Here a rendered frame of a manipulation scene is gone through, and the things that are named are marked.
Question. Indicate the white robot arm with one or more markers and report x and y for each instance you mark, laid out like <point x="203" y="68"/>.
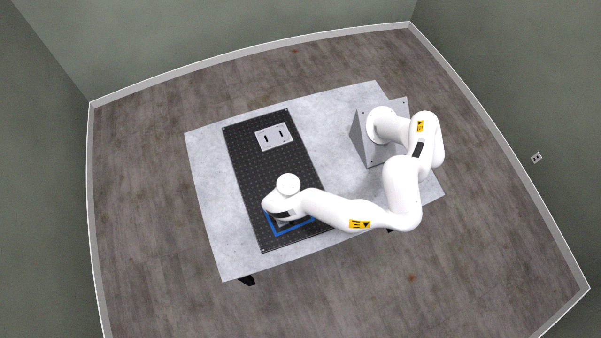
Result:
<point x="422" y="138"/>

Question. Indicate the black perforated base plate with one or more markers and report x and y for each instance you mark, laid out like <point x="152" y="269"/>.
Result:
<point x="257" y="173"/>

